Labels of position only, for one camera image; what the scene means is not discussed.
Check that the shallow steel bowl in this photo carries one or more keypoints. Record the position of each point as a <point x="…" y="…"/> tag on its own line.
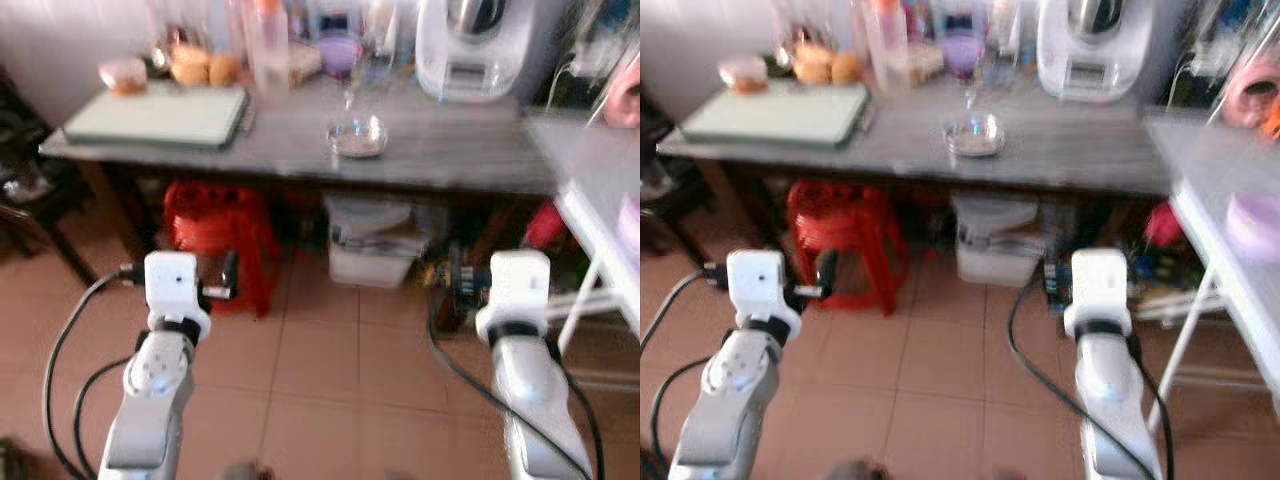
<point x="358" y="140"/>
<point x="974" y="138"/>

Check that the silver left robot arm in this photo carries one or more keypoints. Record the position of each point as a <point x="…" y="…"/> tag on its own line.
<point x="150" y="400"/>
<point x="725" y="400"/>

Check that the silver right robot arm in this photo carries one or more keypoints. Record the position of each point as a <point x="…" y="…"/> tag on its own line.
<point x="530" y="390"/>
<point x="1110" y="390"/>

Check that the red plastic stool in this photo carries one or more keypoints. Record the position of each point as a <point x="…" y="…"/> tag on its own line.
<point x="845" y="235"/>
<point x="220" y="235"/>

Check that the white plastic storage box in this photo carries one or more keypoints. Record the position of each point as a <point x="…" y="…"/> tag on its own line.
<point x="372" y="255"/>
<point x="998" y="255"/>

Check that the pale green cutting board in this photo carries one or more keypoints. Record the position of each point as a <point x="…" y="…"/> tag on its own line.
<point x="155" y="118"/>
<point x="775" y="116"/>

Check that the dark wooden chair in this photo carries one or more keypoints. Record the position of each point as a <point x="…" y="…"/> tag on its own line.
<point x="35" y="180"/>
<point x="665" y="190"/>

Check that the grey robot left foot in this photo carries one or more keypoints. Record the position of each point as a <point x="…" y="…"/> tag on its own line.
<point x="860" y="471"/>
<point x="247" y="472"/>

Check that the lilac plastic bowl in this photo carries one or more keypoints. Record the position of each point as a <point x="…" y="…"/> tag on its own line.
<point x="631" y="222"/>
<point x="1255" y="228"/>

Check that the golden bread roll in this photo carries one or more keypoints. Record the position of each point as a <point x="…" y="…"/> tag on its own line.
<point x="190" y="65"/>
<point x="224" y="70"/>
<point x="846" y="69"/>
<point x="813" y="65"/>

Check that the small clear food container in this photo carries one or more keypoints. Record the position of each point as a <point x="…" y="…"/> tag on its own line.
<point x="123" y="77"/>
<point x="743" y="76"/>

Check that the clear plastic tub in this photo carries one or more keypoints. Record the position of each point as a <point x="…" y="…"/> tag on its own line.
<point x="925" y="62"/>
<point x="304" y="62"/>

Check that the clear bottle orange cap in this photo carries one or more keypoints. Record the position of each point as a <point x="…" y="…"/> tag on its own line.
<point x="887" y="50"/>
<point x="267" y="50"/>

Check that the purple plastic bowl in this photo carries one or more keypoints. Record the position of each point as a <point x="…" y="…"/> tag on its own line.
<point x="338" y="55"/>
<point x="963" y="55"/>

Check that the white folding table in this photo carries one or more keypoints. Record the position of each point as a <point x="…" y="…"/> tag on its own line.
<point x="1230" y="160"/>
<point x="600" y="170"/>

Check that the dark wooden table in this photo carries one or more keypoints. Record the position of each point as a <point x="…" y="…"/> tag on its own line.
<point x="1080" y="150"/>
<point x="450" y="150"/>

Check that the pink round roll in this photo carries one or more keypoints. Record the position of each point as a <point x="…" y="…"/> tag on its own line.
<point x="1250" y="95"/>
<point x="625" y="95"/>

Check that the red object under table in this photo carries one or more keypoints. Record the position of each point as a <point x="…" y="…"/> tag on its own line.
<point x="543" y="225"/>
<point x="1165" y="224"/>

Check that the white kitchen mixer appliance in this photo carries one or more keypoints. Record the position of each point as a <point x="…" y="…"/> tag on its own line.
<point x="480" y="55"/>
<point x="1098" y="55"/>

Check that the small orange black object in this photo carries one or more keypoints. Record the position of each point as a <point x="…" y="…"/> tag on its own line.
<point x="1272" y="122"/>

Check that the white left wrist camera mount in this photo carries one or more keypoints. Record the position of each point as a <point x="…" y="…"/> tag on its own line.
<point x="762" y="285"/>
<point x="172" y="285"/>

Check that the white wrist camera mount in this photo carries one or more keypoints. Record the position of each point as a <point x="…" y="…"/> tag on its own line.
<point x="762" y="285"/>
<point x="1098" y="290"/>
<point x="172" y="285"/>
<point x="518" y="290"/>

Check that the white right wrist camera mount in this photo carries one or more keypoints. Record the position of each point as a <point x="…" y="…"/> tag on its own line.
<point x="1098" y="290"/>
<point x="518" y="290"/>

